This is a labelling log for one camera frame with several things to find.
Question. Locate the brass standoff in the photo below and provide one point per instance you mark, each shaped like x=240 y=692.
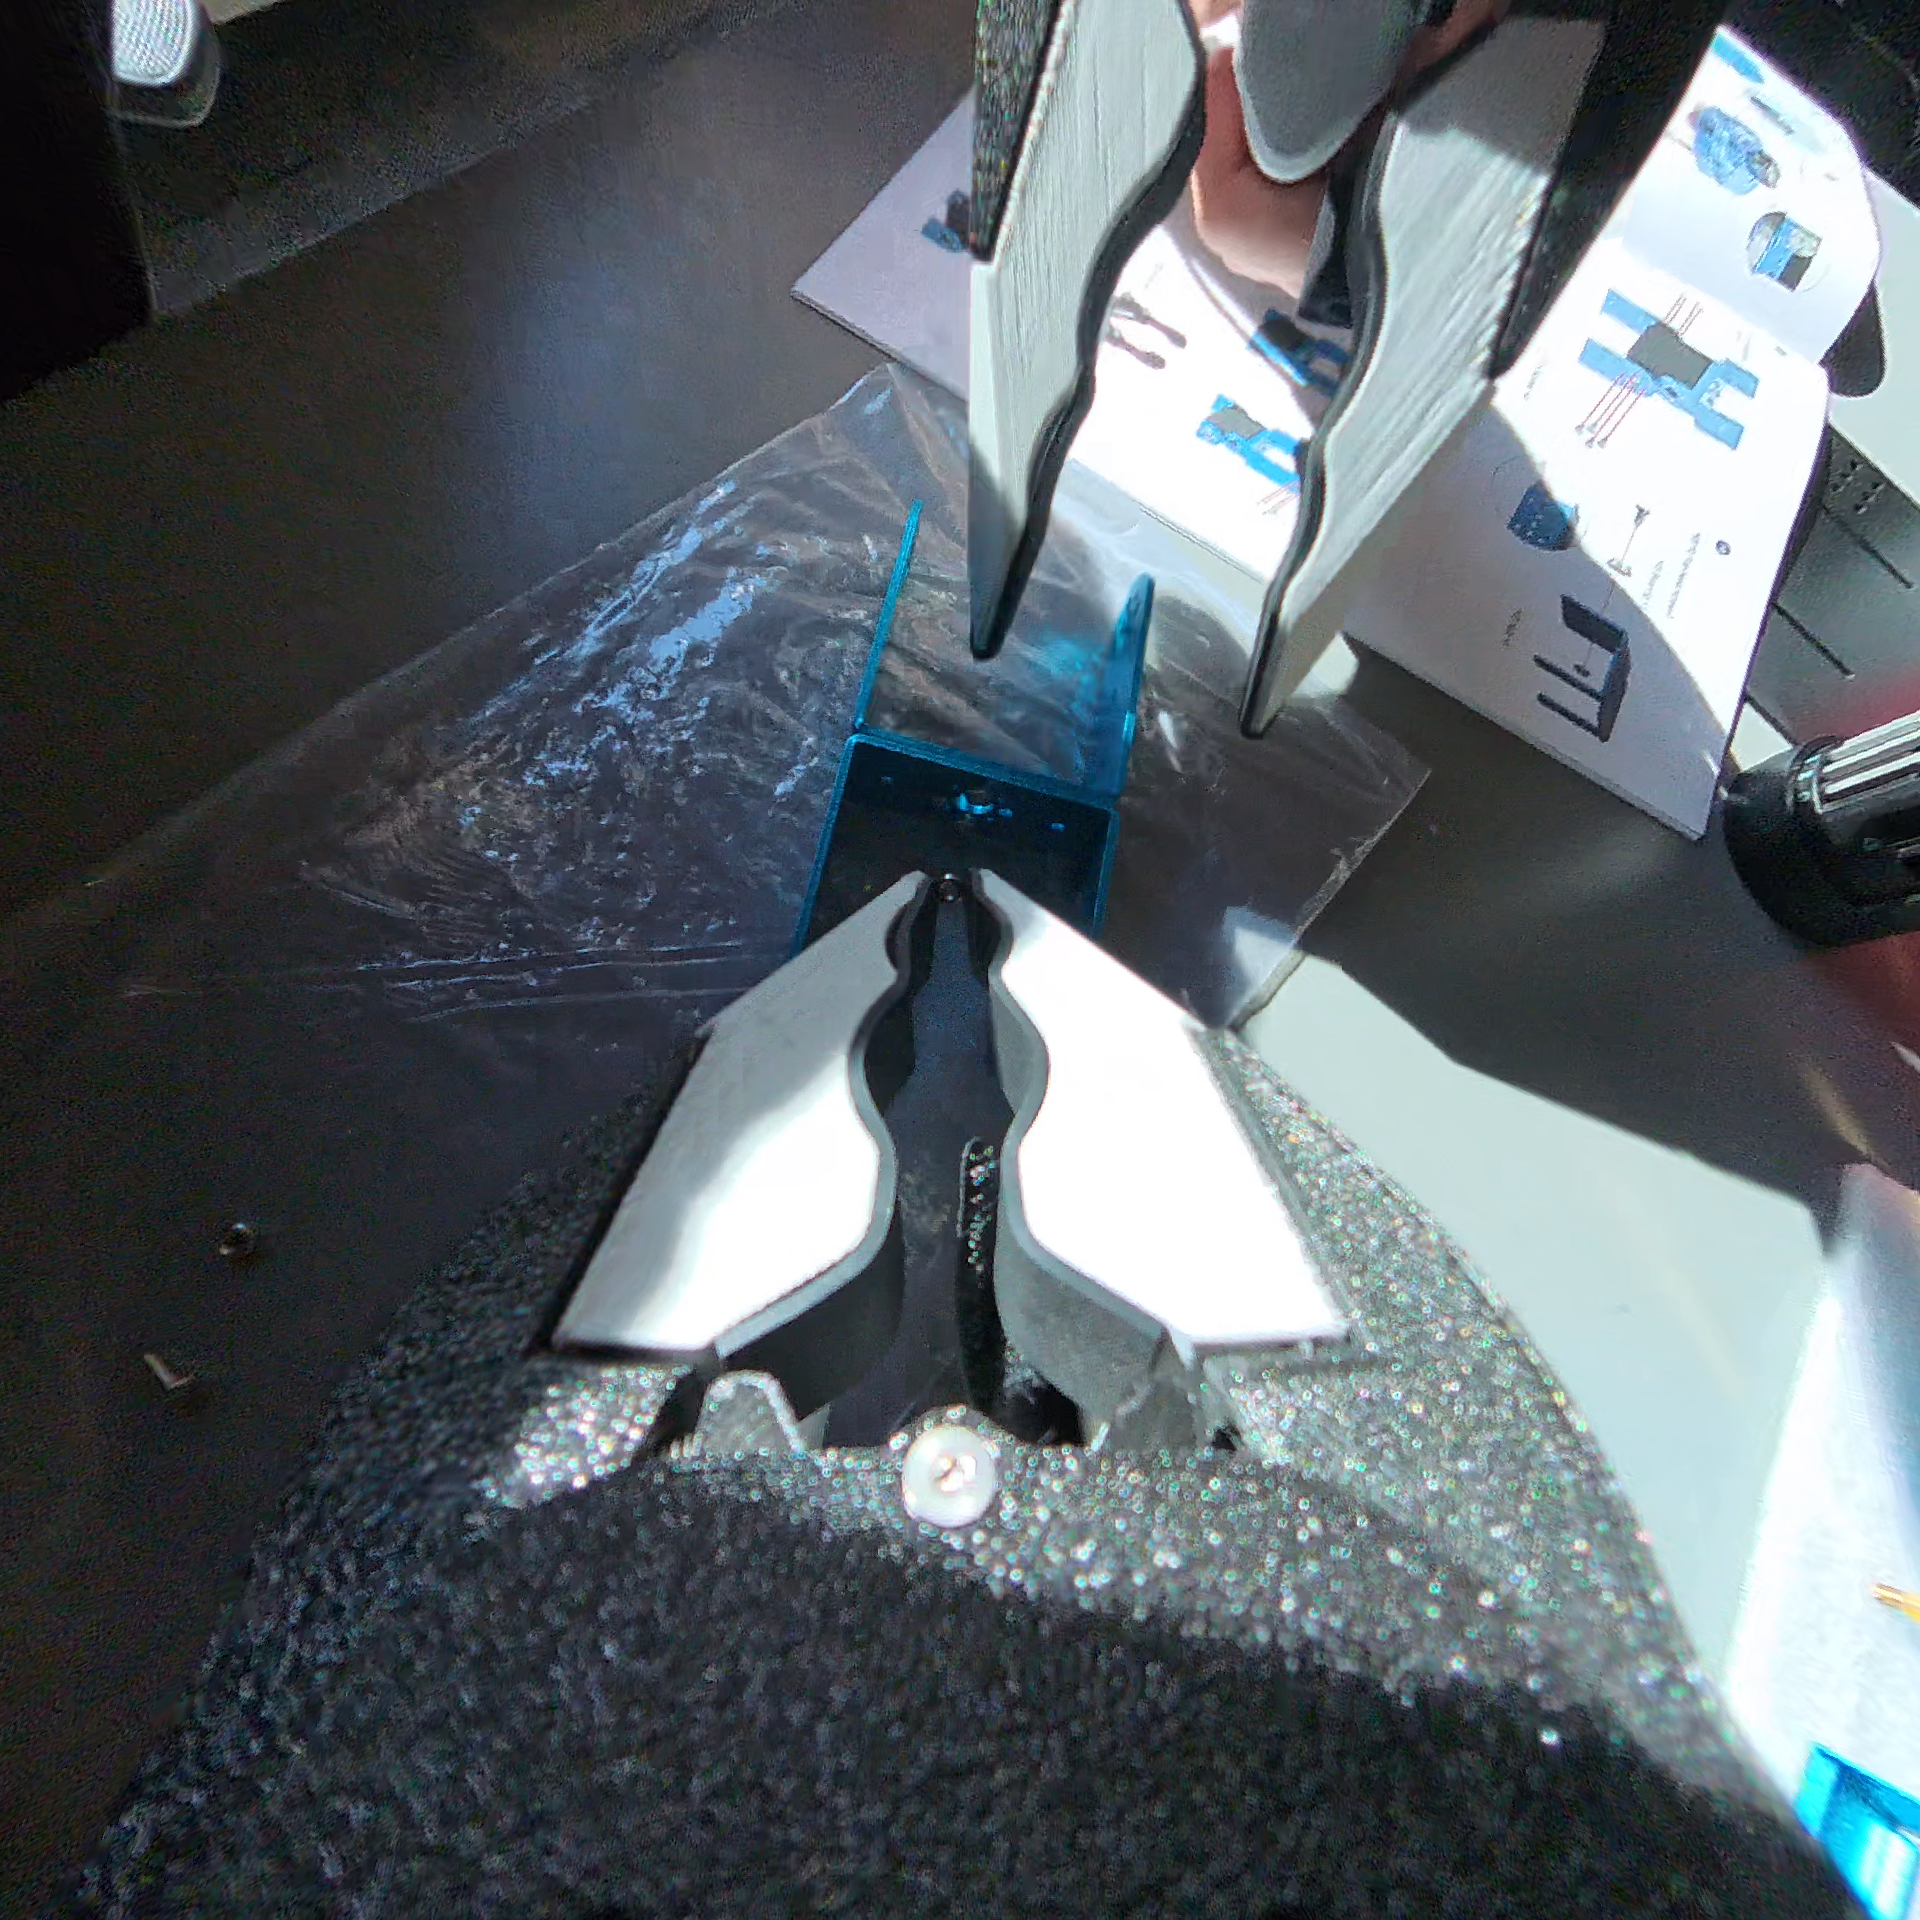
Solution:
x=1898 y=1605

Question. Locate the black ribbed cylinder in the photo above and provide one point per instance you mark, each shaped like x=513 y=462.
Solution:
x=1830 y=825

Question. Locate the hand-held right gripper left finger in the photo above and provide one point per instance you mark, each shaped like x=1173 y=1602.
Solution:
x=750 y=1188

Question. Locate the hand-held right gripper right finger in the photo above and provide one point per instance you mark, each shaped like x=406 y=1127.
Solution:
x=1171 y=1177

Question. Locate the white rounded object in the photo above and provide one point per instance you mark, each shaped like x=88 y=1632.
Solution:
x=155 y=46

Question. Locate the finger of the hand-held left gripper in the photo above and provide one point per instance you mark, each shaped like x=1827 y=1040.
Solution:
x=1066 y=270
x=1441 y=333

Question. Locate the black flat panel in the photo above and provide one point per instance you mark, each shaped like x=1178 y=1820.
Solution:
x=1861 y=602

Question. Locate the printed instruction manual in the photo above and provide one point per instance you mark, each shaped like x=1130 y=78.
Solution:
x=1680 y=452

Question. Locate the person's left hand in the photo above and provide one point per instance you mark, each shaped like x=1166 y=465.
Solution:
x=1256 y=228

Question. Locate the clear plastic bag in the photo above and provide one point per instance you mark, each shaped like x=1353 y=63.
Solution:
x=451 y=813

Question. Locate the small blue metal bracket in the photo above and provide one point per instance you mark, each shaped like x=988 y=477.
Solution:
x=1861 y=1831

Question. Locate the blue metal bracket assembly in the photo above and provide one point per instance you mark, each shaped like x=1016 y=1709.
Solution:
x=976 y=780

